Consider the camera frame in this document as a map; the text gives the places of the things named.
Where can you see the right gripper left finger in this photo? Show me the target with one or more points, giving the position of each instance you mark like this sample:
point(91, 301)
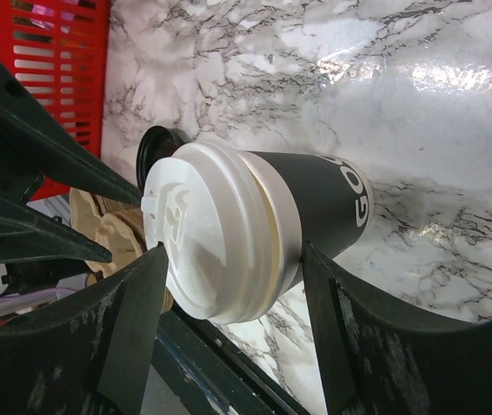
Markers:
point(90, 352)

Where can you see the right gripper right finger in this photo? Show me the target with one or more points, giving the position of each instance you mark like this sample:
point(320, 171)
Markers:
point(380, 355)

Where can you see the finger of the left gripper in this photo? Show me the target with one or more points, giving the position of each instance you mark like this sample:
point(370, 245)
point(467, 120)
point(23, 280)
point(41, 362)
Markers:
point(26, 125)
point(28, 235)

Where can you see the black plastic cup lid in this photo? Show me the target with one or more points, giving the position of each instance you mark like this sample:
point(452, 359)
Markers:
point(157, 142)

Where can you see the white plastic cup lid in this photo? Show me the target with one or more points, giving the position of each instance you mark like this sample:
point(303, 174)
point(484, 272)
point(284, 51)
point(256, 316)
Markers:
point(205, 207)

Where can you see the black paper coffee cup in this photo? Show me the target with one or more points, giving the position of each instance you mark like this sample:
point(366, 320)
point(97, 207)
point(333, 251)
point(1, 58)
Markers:
point(294, 199)

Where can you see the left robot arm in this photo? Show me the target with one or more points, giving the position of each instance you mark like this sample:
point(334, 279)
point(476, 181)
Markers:
point(19, 182)

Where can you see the red plastic basket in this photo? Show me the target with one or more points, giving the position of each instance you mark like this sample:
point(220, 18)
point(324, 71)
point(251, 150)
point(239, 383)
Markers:
point(60, 56)

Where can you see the cardboard cup carrier tray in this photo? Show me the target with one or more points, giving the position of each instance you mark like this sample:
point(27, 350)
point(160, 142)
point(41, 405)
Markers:
point(114, 225)

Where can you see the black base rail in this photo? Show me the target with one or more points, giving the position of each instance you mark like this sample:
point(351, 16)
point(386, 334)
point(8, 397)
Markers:
point(210, 375)

